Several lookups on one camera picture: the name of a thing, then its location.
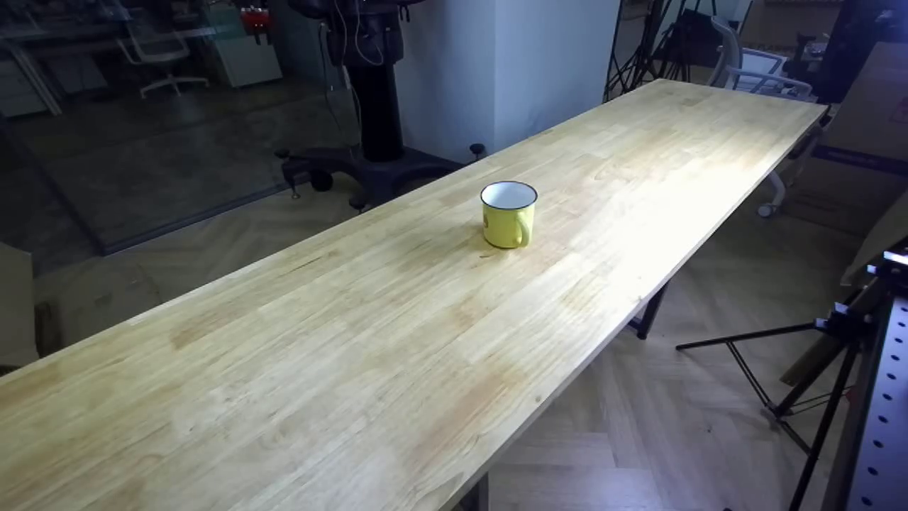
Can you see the yellow enamel cup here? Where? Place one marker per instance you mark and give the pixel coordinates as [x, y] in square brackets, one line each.
[507, 229]

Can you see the black table leg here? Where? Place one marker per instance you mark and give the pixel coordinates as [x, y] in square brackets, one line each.
[477, 498]
[647, 316]

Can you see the white low cabinet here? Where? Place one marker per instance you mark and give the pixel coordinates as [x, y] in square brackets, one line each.
[244, 63]

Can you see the small red item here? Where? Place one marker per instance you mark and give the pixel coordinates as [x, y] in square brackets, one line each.
[256, 18]

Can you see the grey chair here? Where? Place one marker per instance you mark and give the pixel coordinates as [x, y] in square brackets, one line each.
[762, 73]

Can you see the white office chair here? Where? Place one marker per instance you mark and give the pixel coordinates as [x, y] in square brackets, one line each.
[156, 46]

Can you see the black tripod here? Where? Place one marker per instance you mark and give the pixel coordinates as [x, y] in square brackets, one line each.
[840, 327]

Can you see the large cardboard box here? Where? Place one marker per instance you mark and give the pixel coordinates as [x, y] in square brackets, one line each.
[874, 105]

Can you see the perforated grey metal panel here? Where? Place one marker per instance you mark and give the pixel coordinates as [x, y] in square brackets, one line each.
[884, 428]

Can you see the black pedestal robot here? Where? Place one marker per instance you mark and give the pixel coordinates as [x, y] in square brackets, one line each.
[378, 105]

